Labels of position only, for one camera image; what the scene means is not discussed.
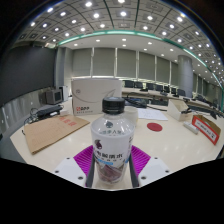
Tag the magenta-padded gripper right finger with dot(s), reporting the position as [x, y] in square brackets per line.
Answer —
[141, 160]

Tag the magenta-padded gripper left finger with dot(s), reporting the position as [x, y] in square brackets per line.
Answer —
[83, 159]

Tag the clear water bottle black cap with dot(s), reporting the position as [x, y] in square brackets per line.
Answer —
[112, 140]

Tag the flat round red coaster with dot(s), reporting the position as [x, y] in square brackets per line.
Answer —
[154, 127]

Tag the brown paper envelope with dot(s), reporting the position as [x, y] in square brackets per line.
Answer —
[53, 133]

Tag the white paper sheet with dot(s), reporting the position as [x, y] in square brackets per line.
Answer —
[151, 114]

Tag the black bag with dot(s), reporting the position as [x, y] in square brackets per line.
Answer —
[136, 102]

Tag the white power strip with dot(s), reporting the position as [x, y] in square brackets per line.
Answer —
[190, 127]

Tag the black desk phone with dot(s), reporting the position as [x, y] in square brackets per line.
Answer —
[48, 111]

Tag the small open cardboard box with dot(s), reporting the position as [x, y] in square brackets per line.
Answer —
[176, 110]

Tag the white paper ream box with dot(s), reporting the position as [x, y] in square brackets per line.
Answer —
[90, 96]

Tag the grey box monitor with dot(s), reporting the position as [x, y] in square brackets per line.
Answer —
[53, 96]

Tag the open cardboard box red side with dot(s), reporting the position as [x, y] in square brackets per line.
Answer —
[206, 128]

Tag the ceiling lights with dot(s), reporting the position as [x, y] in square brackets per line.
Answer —
[123, 13]

